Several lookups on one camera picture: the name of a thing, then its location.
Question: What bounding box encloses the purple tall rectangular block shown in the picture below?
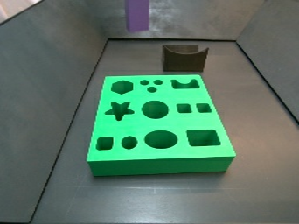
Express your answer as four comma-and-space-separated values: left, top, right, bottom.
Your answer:
125, 0, 149, 32

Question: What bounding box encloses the green shape sorter board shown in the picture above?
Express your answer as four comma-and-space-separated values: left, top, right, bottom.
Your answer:
87, 74, 236, 176

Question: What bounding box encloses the dark brown arch block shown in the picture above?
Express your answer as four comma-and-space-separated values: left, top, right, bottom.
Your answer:
163, 45, 209, 72

